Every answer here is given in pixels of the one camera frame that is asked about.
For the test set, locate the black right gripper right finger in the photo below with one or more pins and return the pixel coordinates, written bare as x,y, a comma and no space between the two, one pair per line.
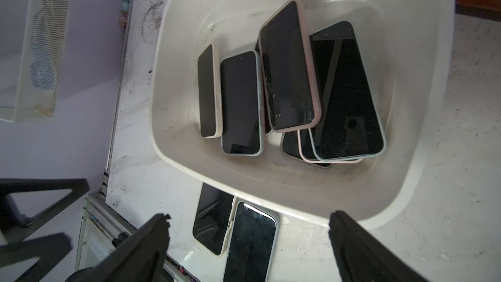
361,257

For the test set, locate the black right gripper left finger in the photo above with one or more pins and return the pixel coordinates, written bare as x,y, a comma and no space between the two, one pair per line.
140,257

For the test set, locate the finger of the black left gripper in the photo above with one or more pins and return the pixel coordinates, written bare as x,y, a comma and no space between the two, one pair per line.
48,251
28,204

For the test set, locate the black phone placed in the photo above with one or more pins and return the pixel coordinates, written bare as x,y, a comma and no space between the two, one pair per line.
213,219
252,243

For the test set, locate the light blue case phone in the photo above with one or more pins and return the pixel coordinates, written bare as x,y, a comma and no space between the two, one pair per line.
243,107

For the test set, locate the pink case phone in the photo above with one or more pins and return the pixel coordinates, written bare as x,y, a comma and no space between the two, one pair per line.
290,79

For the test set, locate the blue case phone large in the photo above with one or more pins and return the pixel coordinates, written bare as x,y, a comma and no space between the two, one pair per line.
350,127

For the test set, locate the black phone in box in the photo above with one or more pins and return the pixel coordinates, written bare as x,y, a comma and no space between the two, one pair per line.
291,148

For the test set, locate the white plastic storage box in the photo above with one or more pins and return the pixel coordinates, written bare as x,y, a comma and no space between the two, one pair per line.
405,46

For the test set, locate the white case phone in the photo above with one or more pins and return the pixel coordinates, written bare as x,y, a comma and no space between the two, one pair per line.
209,93

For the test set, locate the blue toy in shelf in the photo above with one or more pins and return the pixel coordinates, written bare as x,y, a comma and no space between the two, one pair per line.
47,43

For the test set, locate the white mesh upper shelf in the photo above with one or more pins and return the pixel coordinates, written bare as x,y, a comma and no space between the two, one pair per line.
20,100

